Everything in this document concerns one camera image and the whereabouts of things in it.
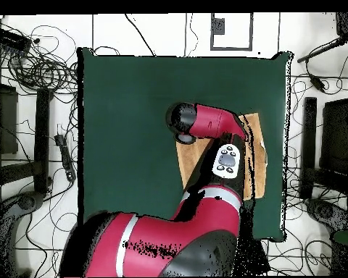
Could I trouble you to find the tan terry towel white label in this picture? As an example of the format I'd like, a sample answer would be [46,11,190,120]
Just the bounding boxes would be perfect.
[175,112,268,201]

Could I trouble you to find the dark flat panel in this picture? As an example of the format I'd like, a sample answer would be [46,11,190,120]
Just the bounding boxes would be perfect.
[0,82,19,155]
[319,98,348,174]

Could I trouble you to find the dark green table cloth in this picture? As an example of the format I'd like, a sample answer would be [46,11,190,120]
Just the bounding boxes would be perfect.
[76,47,292,243]

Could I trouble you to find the slim black power strip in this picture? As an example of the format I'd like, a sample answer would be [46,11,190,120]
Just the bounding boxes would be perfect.
[54,133,77,182]

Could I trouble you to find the black metal stand foot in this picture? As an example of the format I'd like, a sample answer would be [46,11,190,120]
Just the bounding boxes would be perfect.
[0,88,51,194]
[299,96,348,200]

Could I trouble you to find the black power adapter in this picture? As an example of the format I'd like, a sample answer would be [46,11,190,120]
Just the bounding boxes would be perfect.
[308,73,327,94]

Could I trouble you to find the black rod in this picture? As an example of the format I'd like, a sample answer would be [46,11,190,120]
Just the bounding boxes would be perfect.
[296,35,348,64]

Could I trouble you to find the black electronics box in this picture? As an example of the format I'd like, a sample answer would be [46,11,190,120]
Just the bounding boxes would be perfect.
[0,26,33,52]

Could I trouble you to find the dark square frame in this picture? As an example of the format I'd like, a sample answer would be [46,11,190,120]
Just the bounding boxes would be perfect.
[210,12,254,52]

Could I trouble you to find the tangled black cables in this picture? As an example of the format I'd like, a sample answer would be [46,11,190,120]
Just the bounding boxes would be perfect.
[0,17,79,96]

